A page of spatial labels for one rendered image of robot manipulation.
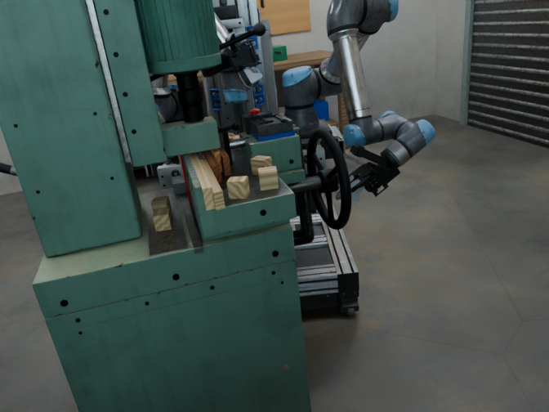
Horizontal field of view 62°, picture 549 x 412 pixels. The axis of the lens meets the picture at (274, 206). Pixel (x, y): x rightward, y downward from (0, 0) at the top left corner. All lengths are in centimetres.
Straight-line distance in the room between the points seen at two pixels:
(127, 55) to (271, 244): 53
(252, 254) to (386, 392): 88
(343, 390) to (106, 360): 91
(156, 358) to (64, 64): 69
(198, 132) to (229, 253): 31
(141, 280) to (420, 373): 114
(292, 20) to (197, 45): 360
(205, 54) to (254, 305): 60
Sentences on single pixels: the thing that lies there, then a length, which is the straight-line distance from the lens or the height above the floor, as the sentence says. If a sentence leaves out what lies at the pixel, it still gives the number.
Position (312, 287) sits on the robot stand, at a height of 18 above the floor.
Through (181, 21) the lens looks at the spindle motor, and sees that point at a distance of 107.
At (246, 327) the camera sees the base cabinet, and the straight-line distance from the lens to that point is 118.
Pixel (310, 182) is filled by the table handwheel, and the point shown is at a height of 82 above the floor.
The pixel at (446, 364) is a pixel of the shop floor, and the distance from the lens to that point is 190.
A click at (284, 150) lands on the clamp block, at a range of 121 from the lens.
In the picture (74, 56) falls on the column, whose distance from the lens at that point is 105.
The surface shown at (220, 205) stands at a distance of 95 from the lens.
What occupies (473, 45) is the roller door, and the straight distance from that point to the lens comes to 488.
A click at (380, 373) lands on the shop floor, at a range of 184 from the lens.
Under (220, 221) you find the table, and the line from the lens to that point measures 98.
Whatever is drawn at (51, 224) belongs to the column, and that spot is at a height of 88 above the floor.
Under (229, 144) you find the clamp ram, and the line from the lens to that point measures 119.
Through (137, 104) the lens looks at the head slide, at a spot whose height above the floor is 111.
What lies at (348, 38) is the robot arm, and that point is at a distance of 149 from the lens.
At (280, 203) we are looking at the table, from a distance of 99.
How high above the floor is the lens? 127
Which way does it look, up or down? 23 degrees down
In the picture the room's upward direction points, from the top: 7 degrees counter-clockwise
